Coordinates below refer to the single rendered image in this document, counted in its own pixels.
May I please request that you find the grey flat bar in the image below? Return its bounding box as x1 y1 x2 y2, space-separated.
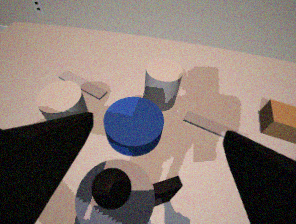
184 111 249 137
59 71 107 100

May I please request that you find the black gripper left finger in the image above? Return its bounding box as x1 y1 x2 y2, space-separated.
0 112 94 224

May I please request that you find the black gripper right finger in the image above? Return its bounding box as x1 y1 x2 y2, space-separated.
222 131 296 224

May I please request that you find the grey cylinder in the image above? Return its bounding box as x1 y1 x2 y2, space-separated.
36 81 89 121
144 59 183 111

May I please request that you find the blue cylinder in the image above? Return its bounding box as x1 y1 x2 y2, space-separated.
103 97 164 157

